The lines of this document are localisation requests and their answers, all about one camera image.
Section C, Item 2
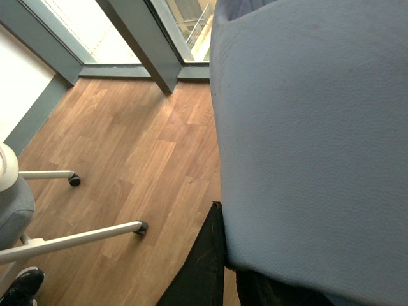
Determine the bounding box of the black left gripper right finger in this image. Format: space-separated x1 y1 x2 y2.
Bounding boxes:
235 270 333 306

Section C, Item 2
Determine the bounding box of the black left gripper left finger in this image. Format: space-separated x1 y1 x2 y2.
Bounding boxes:
157 201 225 305

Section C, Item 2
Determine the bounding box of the black sneaker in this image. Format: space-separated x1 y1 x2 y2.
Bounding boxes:
1 266 45 306

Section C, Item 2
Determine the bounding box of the white office chair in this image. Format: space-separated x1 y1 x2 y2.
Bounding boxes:
0 143 149 281

